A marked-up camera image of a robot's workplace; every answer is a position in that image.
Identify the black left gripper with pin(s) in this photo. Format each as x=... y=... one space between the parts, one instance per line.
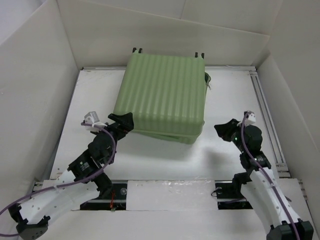
x=123 y=125

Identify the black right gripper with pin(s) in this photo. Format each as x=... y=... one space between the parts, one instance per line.
x=224 y=129

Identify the green suitcase blue lining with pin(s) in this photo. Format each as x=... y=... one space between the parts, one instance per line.
x=166 y=95

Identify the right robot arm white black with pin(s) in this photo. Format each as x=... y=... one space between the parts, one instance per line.
x=257 y=184

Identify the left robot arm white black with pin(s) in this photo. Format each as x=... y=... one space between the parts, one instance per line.
x=83 y=180

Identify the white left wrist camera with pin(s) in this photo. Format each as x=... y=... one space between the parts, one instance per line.
x=91 y=120

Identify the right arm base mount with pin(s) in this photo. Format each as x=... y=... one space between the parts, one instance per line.
x=228 y=198

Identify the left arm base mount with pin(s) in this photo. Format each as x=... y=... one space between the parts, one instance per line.
x=116 y=200

